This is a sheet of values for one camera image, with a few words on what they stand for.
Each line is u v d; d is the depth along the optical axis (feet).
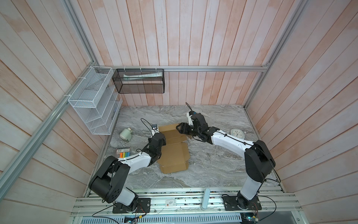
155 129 2.53
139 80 3.41
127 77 2.94
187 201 2.50
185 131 2.52
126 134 3.13
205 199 2.41
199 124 2.22
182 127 2.57
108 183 1.43
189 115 2.68
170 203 2.40
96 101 2.18
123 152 3.04
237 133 3.31
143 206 2.40
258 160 1.54
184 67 3.16
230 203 2.40
